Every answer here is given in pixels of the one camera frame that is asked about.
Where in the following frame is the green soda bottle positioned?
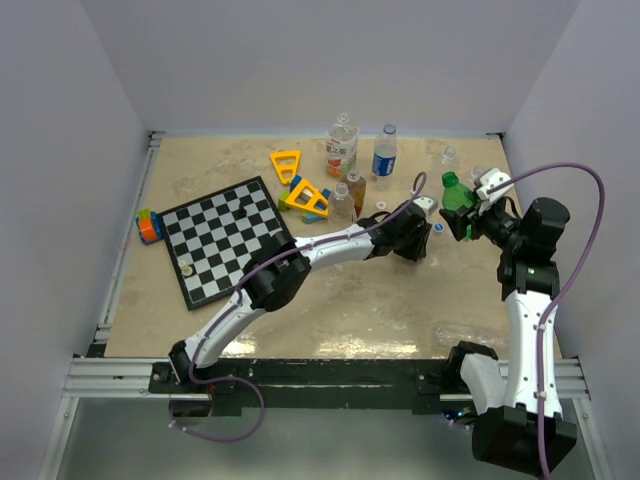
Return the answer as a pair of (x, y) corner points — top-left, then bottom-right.
(440, 171), (476, 241)

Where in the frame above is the clear plastic bottle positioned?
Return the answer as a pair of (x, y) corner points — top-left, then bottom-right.
(441, 145), (458, 170)
(471, 166), (485, 182)

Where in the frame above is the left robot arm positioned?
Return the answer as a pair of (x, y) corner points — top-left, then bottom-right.
(168, 196), (438, 392)

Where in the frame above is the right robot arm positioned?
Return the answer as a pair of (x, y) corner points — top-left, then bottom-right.
(440, 197), (577, 478)

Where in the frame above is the amber tea bottle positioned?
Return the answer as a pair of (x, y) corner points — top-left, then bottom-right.
(345, 169), (366, 219)

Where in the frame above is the clear empty bottle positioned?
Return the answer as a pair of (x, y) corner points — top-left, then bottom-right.
(328, 182), (355, 225)

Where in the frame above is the blue label water bottle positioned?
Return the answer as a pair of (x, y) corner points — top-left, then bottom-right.
(372, 123), (397, 178)

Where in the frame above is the crushed clear bottle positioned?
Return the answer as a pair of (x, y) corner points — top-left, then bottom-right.
(434, 323), (508, 351)

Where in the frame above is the fruit tea bottle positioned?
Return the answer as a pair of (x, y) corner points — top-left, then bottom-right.
(325, 113), (359, 178)

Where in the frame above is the light blue toy block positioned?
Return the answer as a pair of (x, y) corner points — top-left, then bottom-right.
(302, 212), (324, 224)

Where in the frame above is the dark blue block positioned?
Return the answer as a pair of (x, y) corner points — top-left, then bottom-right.
(289, 175), (302, 191)

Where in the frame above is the green toy block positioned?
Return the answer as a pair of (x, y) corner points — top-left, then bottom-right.
(278, 191), (290, 212)

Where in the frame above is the black white chessboard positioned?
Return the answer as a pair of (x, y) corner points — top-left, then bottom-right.
(157, 176), (289, 311)

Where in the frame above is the beige chess piece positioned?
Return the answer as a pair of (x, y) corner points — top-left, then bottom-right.
(179, 260), (194, 277)

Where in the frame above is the colourful toy block car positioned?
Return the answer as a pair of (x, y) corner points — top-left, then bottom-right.
(136, 209), (162, 245)

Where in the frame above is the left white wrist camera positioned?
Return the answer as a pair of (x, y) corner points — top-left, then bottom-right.
(413, 196), (439, 217)

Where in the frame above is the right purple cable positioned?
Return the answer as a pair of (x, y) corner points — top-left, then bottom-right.
(487, 162), (609, 477)

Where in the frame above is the purple cable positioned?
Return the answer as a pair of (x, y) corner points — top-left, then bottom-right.
(187, 171), (429, 386)
(487, 162), (609, 477)

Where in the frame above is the yellow triangle frame near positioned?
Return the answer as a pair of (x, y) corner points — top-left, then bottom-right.
(285, 179), (329, 218)

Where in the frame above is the yellow triangle frame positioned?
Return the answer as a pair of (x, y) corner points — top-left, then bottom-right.
(270, 150), (301, 185)
(285, 179), (329, 218)

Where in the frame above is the yellow triangle frame far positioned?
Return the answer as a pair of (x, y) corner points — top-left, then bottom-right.
(270, 150), (301, 185)

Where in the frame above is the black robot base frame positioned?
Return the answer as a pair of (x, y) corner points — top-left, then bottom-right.
(149, 358), (472, 416)

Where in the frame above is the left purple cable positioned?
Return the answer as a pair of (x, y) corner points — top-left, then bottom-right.
(187, 171), (429, 386)

